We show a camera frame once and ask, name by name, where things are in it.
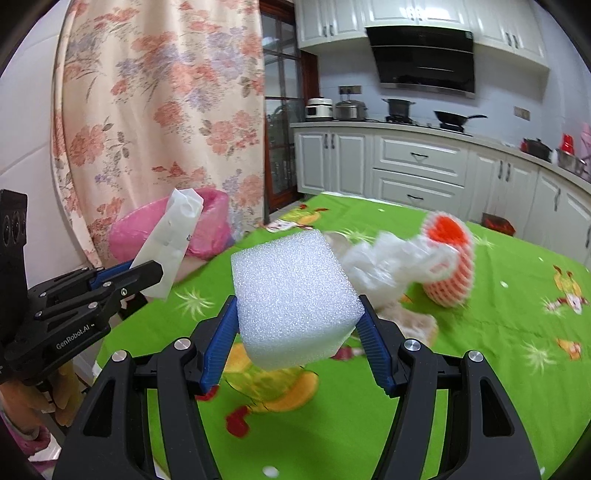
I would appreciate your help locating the white plastic wrapper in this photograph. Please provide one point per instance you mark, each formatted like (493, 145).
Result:
(171, 235)

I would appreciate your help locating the white plastic bag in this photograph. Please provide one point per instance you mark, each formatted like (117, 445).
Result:
(378, 263)

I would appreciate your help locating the white rice cooker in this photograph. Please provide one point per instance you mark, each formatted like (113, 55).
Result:
(319, 109)

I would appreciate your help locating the wall socket with plugs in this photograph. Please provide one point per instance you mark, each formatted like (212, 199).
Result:
(350, 89)

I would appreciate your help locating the black range hood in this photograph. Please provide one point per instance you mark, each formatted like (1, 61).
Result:
(422, 60)

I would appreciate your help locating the grey cooking pot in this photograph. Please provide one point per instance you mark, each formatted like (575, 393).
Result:
(398, 108)

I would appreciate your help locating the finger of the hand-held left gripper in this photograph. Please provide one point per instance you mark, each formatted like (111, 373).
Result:
(138, 281)
(111, 276)

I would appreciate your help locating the silver rice cooker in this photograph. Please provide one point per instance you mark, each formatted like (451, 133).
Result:
(351, 110)

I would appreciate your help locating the black clay pot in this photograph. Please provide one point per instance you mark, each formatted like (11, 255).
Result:
(536, 148)

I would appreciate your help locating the steel bowl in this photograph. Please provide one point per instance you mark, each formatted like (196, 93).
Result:
(571, 162)

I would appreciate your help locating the wooden glass door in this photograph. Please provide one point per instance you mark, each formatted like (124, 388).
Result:
(281, 115)

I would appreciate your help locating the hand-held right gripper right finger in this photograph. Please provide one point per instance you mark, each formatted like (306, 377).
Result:
(374, 355)

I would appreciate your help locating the white lower kitchen cabinets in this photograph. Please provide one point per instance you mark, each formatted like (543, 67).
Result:
(415, 157)

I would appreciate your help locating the white foam block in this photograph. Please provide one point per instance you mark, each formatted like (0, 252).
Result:
(295, 295)

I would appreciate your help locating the person's left hand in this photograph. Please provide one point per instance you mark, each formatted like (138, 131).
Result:
(23, 404)

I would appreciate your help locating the black gas stove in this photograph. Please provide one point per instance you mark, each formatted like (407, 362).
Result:
(425, 124)

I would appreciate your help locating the grey wall outlet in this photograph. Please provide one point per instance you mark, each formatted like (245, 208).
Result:
(521, 112)

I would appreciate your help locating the brown floor bin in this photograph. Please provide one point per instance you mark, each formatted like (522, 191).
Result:
(498, 225)

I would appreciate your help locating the floral curtain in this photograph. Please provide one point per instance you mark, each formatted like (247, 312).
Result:
(161, 92)

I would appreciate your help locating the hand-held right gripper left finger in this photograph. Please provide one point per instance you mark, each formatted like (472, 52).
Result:
(221, 341)

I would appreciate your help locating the white upper kitchen cabinets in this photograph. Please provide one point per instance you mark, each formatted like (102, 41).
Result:
(415, 18)

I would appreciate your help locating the black frying pan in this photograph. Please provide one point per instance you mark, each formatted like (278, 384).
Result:
(452, 117)

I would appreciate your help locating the pink foam fruit net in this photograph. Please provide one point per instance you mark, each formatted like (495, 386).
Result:
(452, 277)

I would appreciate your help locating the green printed tablecloth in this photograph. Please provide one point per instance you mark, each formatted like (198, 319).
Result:
(461, 369)

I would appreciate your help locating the trash bin with pink bag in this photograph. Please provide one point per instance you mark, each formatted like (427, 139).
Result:
(214, 230)

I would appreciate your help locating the white kitchen cabinets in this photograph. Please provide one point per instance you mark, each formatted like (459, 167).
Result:
(415, 18)
(415, 157)

